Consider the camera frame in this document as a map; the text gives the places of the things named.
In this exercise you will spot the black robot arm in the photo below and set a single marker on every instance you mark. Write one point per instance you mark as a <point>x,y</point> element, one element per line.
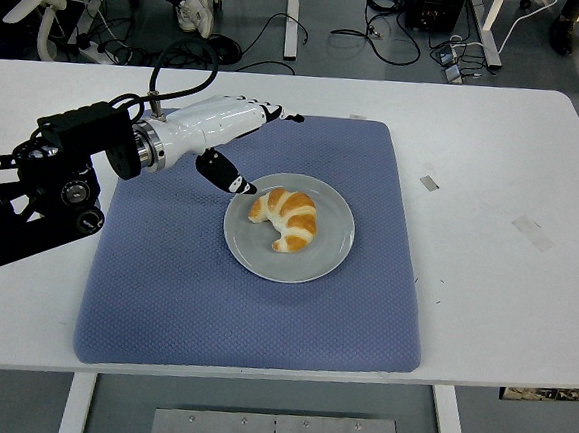
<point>30,191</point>

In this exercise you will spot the person's dark shoe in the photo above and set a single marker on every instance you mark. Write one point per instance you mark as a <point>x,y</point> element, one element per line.
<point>562,35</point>

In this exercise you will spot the black equipment box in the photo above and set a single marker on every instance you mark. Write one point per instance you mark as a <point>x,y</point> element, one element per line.
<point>434,7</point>

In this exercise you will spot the white background table leg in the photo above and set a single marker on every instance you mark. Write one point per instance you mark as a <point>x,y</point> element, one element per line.
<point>490,32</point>
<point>291,21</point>

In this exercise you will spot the grey round plate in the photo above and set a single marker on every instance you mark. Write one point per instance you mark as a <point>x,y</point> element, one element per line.
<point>252,243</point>

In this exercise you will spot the croissant bread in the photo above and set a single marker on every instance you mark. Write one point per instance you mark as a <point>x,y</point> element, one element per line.
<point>292,217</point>

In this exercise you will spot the blue quilted mat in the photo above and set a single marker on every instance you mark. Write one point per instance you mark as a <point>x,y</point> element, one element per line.
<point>173,292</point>

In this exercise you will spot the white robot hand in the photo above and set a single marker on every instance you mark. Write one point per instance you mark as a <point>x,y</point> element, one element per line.
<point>212,117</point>

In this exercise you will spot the grey power adapter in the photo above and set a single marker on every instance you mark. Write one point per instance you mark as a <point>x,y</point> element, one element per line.
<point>452,74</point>

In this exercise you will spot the white chair armrest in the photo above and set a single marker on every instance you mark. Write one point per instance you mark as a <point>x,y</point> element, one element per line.
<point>35,1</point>

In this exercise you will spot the large clear tape piece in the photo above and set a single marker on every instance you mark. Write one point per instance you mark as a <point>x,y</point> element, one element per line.
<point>531,233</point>

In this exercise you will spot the tiny tape strip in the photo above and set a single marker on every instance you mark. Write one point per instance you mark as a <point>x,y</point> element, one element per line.
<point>357,116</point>

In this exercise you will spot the small grey tape piece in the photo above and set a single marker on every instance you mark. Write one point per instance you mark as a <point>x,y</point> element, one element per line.
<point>429,183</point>

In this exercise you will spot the person's white shoe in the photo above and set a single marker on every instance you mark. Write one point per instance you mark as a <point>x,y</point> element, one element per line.
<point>195,11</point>

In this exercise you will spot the power brick with blue label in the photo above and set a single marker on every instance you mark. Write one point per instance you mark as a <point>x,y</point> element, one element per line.
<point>445,53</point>

